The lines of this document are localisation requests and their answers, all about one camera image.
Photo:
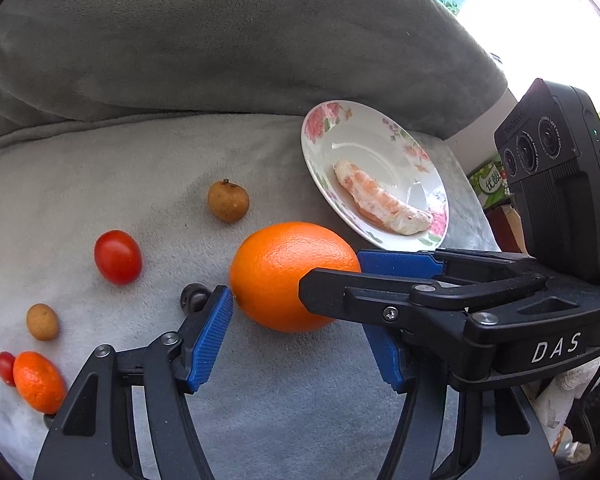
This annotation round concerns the small mandarin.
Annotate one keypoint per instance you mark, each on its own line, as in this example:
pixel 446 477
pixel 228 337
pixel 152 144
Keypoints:
pixel 39 382

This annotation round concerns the person's right hand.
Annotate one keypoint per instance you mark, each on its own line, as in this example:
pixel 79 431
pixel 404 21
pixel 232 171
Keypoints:
pixel 562 400

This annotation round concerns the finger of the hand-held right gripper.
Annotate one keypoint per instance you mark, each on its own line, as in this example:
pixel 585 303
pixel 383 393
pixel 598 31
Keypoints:
pixel 360 297
pixel 395 262

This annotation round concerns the red cherry tomato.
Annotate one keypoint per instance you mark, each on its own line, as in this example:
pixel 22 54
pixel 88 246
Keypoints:
pixel 117 257
pixel 5 367

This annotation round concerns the large orange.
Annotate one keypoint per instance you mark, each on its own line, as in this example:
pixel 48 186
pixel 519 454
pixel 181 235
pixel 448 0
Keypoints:
pixel 270 270

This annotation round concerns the dark grape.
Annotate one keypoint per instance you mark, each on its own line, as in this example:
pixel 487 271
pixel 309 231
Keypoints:
pixel 190 296

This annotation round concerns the brown longan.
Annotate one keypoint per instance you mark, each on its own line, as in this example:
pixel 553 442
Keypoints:
pixel 42 322
pixel 228 202

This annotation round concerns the peeled pomelo segment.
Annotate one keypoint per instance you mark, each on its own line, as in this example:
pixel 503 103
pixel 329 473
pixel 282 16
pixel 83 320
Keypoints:
pixel 375 200

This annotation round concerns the floral white plate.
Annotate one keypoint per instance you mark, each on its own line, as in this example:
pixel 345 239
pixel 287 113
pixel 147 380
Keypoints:
pixel 370 155

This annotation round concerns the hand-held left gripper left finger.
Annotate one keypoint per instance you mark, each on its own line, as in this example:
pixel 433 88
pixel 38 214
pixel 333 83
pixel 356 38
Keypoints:
pixel 210 340

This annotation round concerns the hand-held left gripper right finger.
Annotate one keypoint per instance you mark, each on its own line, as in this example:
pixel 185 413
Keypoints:
pixel 386 355

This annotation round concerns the grey plush blanket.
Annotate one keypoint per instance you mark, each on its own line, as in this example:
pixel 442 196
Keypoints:
pixel 130 85

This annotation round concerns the green printed carton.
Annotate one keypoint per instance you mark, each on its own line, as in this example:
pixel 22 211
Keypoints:
pixel 490 185

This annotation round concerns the red-brown box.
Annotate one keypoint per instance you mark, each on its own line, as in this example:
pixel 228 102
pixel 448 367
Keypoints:
pixel 502 227

